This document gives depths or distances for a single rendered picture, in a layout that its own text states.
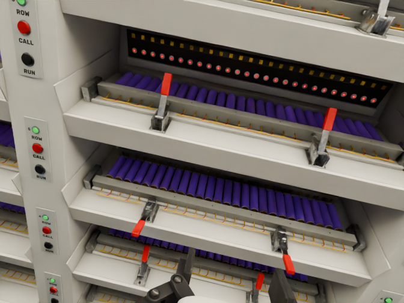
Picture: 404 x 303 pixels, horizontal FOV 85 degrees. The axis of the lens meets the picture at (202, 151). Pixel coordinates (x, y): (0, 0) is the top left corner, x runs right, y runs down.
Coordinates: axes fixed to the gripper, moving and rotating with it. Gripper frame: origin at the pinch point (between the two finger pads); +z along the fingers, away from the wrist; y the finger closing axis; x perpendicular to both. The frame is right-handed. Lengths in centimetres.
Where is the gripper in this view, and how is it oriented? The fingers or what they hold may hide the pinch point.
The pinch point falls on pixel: (232, 275)
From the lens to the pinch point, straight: 25.9
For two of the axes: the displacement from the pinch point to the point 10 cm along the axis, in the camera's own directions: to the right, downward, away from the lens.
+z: 0.7, -1.8, 9.8
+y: 9.8, 2.2, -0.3
